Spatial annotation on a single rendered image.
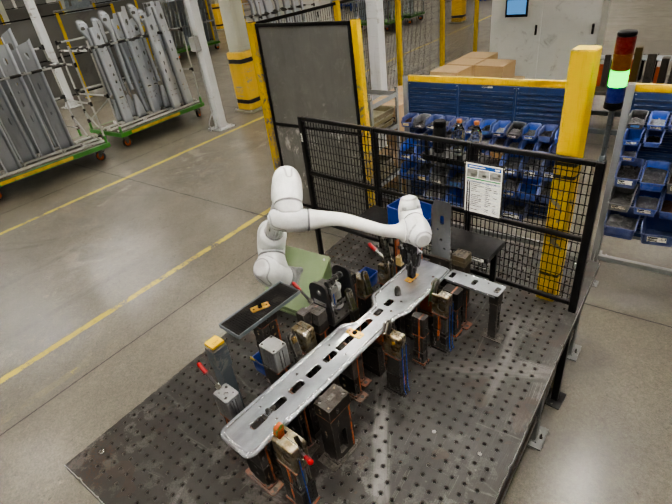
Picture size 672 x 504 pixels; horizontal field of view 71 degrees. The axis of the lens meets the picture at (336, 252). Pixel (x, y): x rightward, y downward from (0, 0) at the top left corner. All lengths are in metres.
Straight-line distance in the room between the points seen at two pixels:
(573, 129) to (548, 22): 6.21
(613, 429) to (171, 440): 2.39
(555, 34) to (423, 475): 7.39
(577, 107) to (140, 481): 2.44
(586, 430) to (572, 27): 6.46
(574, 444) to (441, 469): 1.22
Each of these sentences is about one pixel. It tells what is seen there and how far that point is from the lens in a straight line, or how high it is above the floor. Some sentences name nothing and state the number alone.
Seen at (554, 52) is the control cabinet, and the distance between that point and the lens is 8.60.
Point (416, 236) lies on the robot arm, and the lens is 2.01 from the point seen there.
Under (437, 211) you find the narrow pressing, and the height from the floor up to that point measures 1.27.
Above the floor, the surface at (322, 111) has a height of 1.23.
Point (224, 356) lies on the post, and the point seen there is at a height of 1.09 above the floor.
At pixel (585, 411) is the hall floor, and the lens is 3.30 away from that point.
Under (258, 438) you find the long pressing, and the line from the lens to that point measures 1.86.
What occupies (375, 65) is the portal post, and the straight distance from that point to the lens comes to 6.52.
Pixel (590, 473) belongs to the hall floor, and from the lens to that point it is 3.05.
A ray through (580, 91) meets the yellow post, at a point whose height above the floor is 1.83.
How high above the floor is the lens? 2.45
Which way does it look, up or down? 32 degrees down
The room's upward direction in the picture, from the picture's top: 8 degrees counter-clockwise
